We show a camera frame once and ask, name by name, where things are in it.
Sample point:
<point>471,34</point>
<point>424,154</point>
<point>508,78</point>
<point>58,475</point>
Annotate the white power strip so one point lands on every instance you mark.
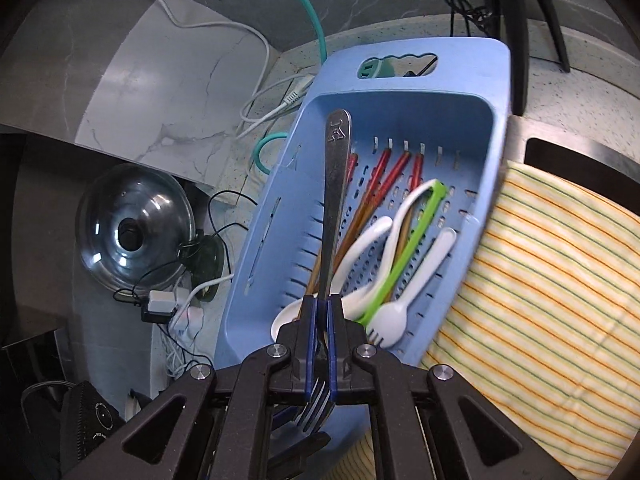
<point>187,317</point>

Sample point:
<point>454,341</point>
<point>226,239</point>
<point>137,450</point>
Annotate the grey power adapter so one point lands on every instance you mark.
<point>160,305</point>

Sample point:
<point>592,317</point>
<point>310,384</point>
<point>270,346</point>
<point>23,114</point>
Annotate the green plastic spoon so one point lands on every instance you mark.
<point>415,240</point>

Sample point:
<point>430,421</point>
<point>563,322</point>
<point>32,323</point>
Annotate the black tripod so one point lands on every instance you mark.
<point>515,35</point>

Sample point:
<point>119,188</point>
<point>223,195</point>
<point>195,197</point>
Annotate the white plastic fork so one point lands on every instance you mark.
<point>392,317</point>

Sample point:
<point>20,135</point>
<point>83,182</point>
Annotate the metal fork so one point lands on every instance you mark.
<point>335,185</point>

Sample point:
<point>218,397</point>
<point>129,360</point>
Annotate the dark green round object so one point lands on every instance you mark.
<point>205,260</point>

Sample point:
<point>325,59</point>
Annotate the glass pot lid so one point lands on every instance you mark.
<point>135,235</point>

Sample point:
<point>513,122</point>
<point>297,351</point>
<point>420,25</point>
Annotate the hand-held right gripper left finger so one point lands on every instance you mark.
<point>311,350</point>

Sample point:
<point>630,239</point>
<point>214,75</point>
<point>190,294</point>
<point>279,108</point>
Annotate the black electronic device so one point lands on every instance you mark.
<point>82,420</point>

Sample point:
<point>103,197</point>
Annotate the yellow striped cloth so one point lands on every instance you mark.
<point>550,285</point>

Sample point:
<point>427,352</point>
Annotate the blue plastic drainer basket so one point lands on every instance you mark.
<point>450,125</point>

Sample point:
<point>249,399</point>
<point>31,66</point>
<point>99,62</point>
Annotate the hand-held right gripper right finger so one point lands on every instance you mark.
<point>332,350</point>

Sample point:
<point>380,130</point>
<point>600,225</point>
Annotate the white plastic spoon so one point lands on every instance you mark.
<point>370,237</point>
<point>397,217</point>

